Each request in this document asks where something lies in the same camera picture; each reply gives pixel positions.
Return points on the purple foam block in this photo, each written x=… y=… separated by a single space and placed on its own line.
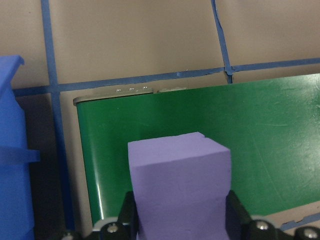
x=180 y=180

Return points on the green conveyor belt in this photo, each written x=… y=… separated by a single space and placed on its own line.
x=262 y=137

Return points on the blue plastic storage bin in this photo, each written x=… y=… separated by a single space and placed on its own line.
x=12 y=150

